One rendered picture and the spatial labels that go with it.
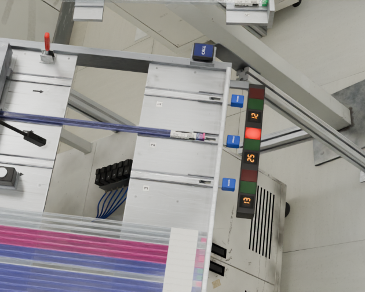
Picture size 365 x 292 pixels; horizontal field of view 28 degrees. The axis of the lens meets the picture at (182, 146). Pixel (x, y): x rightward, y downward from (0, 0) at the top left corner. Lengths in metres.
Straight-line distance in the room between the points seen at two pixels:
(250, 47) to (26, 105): 0.67
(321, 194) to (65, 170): 0.83
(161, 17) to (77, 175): 0.93
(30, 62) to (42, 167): 0.29
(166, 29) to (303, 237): 1.11
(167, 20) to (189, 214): 1.48
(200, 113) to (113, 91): 1.83
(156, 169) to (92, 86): 2.08
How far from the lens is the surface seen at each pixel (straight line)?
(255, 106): 1.77
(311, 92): 2.28
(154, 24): 3.01
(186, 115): 1.73
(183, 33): 3.04
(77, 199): 2.24
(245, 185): 1.67
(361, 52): 2.58
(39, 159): 1.71
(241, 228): 2.19
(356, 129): 2.42
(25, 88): 1.81
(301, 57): 2.74
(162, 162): 1.68
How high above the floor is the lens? 1.81
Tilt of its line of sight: 38 degrees down
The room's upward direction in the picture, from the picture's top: 60 degrees counter-clockwise
